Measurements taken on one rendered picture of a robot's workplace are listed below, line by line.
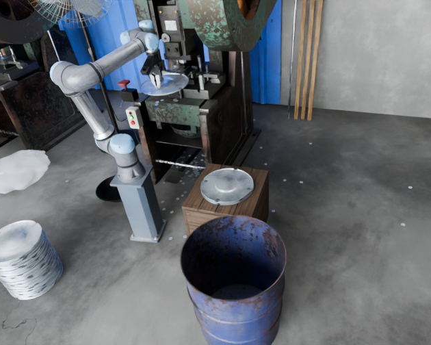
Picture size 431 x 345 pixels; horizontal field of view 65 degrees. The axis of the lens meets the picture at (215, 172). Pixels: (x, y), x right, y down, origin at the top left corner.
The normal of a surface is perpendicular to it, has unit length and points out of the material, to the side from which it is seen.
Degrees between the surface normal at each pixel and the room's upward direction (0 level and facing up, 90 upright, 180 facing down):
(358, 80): 90
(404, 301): 0
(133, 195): 90
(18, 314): 0
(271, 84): 90
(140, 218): 90
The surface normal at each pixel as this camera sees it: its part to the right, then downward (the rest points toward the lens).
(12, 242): -0.10, -0.79
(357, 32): -0.38, 0.58
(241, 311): 0.15, 0.62
